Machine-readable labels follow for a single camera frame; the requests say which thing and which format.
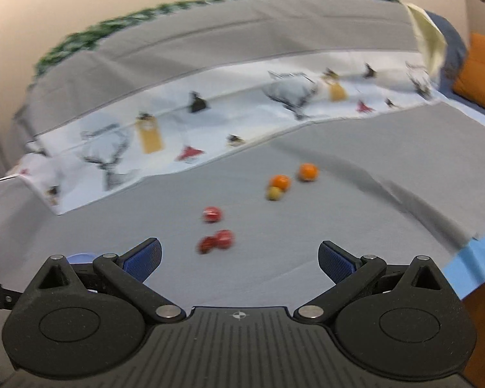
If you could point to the yellow longan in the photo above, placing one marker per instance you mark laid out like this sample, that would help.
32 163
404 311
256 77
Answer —
274 194

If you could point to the cream cloth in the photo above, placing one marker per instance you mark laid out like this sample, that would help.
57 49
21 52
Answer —
426 36

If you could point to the light blue plate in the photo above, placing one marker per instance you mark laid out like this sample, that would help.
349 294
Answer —
81 258

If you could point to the red fruit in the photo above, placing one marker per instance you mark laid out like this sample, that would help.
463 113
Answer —
225 239
212 214

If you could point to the light blue sheet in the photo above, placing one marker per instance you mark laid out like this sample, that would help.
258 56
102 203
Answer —
473 262

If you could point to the dark red date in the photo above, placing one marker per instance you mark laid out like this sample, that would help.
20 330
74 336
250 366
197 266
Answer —
205 245

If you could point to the orange mandarin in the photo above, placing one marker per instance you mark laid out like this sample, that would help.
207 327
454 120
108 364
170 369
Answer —
280 182
308 172

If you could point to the grey quilt with printed band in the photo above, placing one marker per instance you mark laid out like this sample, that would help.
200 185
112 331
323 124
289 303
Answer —
226 44

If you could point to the blue pillow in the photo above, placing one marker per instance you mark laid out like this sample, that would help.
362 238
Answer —
452 48

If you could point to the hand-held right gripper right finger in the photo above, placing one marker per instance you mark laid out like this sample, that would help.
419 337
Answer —
336 262

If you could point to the green knitted blanket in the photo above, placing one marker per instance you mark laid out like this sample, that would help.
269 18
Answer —
105 28

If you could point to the orange cushion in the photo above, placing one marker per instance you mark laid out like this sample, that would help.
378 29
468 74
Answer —
483 68

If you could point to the grey bedsheet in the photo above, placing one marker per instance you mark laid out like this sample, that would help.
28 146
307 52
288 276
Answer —
367 149

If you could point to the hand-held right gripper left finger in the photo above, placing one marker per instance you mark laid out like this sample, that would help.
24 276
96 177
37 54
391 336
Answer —
143 259

